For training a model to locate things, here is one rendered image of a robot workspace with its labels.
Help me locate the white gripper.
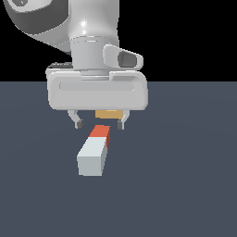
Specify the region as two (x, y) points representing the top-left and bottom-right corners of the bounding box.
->
(45, 62), (149, 131)

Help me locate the tan box with hole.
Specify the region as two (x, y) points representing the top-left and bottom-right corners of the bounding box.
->
(94, 109), (125, 121)

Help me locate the white and red peg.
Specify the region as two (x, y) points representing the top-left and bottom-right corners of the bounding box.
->
(76, 124), (112, 177)

